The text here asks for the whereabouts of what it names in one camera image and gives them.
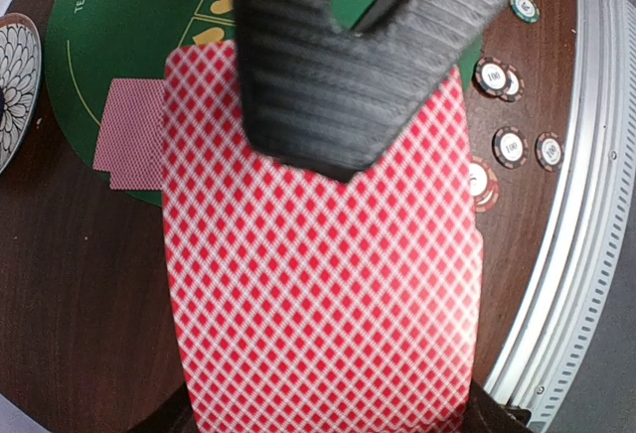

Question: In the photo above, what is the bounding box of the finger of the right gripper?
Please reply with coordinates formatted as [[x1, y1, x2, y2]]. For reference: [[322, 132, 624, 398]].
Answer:
[[234, 0, 507, 182]]

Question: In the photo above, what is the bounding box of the red five chip stack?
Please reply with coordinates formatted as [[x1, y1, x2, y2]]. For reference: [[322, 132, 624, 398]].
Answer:
[[469, 156, 500, 213]]

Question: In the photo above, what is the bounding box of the dealt red-backed card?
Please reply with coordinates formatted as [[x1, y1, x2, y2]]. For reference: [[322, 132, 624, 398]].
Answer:
[[109, 171, 162, 191]]

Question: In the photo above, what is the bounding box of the red-backed card deck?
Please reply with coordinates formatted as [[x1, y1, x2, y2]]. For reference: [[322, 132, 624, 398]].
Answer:
[[162, 41, 483, 432]]

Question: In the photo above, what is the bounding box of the green twenty chip stack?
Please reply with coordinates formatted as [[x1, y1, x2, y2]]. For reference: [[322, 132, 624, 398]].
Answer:
[[509, 0, 541, 24]]

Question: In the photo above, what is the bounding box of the round green poker mat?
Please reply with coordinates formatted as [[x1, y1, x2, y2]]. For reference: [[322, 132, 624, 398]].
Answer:
[[43, 0, 486, 209]]

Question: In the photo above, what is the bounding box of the patterned ceramic saucer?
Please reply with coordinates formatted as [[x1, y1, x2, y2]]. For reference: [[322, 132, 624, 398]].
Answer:
[[0, 13, 42, 172]]

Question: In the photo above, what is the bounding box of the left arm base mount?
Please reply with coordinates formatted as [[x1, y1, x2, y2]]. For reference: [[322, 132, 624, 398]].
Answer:
[[501, 405, 532, 427]]

